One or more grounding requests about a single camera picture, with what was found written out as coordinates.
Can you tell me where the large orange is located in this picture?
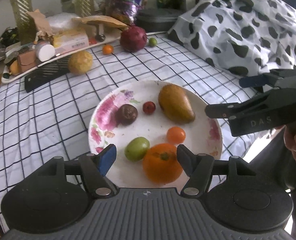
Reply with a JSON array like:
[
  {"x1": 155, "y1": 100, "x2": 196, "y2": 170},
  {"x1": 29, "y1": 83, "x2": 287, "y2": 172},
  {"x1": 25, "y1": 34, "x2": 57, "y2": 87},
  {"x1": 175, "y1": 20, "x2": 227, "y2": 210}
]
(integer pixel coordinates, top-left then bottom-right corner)
[{"x1": 142, "y1": 143, "x2": 183, "y2": 185}]

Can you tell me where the small orange kumquat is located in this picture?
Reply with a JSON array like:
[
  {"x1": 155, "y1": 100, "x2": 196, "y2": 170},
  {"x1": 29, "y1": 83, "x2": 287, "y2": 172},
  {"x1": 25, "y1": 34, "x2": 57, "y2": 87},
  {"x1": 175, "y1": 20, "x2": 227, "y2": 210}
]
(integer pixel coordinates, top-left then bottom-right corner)
[{"x1": 166, "y1": 126, "x2": 186, "y2": 145}]

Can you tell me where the green plum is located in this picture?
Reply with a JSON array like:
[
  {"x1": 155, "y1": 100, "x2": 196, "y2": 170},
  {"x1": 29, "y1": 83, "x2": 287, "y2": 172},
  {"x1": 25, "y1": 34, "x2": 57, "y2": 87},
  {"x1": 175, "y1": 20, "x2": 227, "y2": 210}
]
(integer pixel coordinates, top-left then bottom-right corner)
[{"x1": 125, "y1": 137, "x2": 150, "y2": 162}]

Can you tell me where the dark purple passion fruit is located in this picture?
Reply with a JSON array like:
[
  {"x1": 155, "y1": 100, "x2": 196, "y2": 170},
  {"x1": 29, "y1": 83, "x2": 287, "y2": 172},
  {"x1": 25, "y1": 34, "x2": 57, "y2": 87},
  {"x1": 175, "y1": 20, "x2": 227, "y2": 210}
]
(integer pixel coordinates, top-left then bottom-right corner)
[{"x1": 115, "y1": 104, "x2": 138, "y2": 126}]

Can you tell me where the brown mango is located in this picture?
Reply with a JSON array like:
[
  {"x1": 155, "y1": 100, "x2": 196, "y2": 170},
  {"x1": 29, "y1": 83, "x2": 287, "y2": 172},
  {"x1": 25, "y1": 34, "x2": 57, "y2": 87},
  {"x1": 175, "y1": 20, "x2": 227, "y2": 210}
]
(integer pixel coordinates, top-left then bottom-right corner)
[{"x1": 158, "y1": 84, "x2": 195, "y2": 124}]

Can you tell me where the small red fruit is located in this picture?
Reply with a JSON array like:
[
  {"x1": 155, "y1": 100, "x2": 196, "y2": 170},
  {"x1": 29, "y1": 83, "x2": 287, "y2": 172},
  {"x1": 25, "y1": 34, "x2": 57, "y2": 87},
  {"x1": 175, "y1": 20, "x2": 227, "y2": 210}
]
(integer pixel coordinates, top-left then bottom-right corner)
[{"x1": 143, "y1": 101, "x2": 156, "y2": 115}]

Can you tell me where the yellow round melon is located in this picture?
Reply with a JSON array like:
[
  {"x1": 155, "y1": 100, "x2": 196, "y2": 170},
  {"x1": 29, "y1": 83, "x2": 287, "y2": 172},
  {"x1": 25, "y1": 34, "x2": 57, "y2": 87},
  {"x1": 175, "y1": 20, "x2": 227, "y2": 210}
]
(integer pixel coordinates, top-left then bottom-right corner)
[{"x1": 68, "y1": 50, "x2": 93, "y2": 75}]

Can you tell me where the small orange tangerine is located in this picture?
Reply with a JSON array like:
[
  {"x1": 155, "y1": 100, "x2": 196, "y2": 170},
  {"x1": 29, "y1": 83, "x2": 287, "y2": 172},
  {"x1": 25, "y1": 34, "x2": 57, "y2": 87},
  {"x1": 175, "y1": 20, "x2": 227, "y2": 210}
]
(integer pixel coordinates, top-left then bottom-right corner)
[{"x1": 102, "y1": 44, "x2": 114, "y2": 55}]

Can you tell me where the small green lime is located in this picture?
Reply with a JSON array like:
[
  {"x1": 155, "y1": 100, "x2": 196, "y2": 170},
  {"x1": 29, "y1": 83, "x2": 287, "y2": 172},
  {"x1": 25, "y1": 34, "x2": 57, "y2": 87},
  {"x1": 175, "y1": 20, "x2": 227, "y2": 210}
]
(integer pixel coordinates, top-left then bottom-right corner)
[{"x1": 149, "y1": 37, "x2": 158, "y2": 47}]

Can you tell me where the dark red cabbage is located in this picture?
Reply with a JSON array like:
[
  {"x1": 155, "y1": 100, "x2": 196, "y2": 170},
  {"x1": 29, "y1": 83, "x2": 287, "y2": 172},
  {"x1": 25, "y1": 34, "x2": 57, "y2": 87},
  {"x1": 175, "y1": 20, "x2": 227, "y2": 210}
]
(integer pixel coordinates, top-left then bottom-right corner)
[{"x1": 120, "y1": 26, "x2": 147, "y2": 53}]

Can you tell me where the cow print blanket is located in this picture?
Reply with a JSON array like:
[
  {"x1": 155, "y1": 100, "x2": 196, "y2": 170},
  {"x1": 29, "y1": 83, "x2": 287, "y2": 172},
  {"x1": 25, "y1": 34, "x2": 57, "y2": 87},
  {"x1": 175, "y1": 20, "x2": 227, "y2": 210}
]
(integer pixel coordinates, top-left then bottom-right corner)
[{"x1": 168, "y1": 0, "x2": 296, "y2": 76}]

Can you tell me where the white floral plate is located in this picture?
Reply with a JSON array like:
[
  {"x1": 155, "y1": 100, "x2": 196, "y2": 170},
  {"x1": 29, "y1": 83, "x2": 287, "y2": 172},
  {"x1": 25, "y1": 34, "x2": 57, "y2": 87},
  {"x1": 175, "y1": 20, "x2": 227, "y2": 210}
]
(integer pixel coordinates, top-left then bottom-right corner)
[{"x1": 88, "y1": 81, "x2": 223, "y2": 188}]

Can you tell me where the checked white tablecloth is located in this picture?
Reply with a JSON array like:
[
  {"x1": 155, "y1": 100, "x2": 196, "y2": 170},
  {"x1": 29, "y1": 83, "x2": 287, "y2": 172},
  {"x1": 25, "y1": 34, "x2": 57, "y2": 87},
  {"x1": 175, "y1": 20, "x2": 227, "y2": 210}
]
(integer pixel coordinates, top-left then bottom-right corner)
[{"x1": 0, "y1": 34, "x2": 256, "y2": 231}]

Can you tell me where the black ribbed device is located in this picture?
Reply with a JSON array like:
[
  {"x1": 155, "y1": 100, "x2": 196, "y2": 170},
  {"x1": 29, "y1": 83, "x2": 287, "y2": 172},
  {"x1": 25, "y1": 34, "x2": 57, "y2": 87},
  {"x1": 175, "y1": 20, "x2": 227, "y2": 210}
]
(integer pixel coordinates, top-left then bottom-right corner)
[{"x1": 24, "y1": 56, "x2": 70, "y2": 93}]

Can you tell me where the white tray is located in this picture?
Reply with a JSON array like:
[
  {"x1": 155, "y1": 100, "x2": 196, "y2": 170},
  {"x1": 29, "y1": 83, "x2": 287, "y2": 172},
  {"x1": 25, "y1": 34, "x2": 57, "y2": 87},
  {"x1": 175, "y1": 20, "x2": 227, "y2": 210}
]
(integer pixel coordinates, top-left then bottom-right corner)
[{"x1": 1, "y1": 29, "x2": 121, "y2": 85}]

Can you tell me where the white round jar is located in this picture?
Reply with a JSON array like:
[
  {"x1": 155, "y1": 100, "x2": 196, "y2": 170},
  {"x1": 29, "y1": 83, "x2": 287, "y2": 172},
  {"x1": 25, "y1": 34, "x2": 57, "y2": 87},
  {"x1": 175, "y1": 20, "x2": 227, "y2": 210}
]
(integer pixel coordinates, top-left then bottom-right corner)
[{"x1": 35, "y1": 42, "x2": 55, "y2": 62}]

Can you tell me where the brown leather pouch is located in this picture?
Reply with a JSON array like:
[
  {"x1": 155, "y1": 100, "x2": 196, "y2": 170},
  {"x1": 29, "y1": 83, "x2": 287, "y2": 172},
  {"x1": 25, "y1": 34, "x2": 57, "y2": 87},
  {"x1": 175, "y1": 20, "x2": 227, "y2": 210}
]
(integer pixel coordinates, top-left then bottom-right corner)
[{"x1": 17, "y1": 50, "x2": 37, "y2": 73}]

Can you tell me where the yellow white box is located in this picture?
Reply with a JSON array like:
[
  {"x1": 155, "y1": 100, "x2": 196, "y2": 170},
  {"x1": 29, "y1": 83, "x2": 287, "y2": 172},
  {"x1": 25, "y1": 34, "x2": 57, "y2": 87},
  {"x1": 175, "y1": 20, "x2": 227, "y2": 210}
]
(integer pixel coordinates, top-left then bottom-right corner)
[{"x1": 52, "y1": 28, "x2": 89, "y2": 54}]

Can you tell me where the black zip case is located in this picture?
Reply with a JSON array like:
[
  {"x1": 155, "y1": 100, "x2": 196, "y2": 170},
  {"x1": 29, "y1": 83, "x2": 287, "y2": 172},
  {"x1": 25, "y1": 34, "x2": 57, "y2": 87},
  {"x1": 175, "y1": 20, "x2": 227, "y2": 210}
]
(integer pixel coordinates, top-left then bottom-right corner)
[{"x1": 135, "y1": 8, "x2": 183, "y2": 33}]

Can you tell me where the crumpled brown paper bag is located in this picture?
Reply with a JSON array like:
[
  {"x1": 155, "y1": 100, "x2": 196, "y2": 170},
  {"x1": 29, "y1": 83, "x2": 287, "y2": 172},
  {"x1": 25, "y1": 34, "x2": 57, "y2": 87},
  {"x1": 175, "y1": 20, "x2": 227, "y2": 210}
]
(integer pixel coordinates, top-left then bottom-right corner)
[{"x1": 27, "y1": 9, "x2": 53, "y2": 44}]

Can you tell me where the brown paper envelope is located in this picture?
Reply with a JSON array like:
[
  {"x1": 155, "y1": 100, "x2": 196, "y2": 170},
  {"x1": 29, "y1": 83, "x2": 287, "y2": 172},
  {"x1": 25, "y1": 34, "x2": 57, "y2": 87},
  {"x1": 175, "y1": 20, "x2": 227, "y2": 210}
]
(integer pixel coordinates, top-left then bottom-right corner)
[{"x1": 72, "y1": 15, "x2": 128, "y2": 29}]

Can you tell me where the clear plastic bag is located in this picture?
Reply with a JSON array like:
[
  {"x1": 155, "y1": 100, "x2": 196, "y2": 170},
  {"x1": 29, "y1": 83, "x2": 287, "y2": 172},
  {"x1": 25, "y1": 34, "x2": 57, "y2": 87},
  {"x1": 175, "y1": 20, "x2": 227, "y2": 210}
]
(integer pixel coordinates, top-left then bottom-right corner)
[{"x1": 46, "y1": 12, "x2": 79, "y2": 34}]

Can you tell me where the purple snack bag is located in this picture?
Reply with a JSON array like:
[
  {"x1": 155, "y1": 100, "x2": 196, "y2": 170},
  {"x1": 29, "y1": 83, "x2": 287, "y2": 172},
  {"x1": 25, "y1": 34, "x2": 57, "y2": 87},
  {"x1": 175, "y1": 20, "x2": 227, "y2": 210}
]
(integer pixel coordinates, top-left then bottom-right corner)
[{"x1": 107, "y1": 0, "x2": 142, "y2": 25}]

